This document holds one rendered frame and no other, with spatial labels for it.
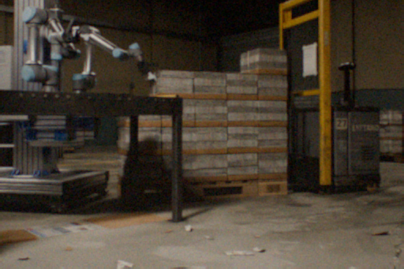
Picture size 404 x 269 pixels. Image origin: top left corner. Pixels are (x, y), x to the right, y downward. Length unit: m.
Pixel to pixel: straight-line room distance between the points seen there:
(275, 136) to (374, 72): 6.39
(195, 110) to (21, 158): 1.43
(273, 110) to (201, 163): 0.82
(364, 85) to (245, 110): 6.60
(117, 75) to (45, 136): 7.95
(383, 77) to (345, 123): 5.92
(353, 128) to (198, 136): 1.46
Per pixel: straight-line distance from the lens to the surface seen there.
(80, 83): 4.11
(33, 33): 3.65
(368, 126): 4.71
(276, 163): 4.36
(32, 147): 3.93
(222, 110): 4.12
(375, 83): 10.49
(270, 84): 4.32
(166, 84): 3.97
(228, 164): 4.14
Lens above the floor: 0.63
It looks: 1 degrees up
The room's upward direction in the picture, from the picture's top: straight up
